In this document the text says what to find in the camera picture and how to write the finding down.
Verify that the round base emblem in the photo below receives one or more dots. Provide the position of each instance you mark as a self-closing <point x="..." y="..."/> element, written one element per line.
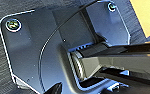
<point x="13" y="25"/>

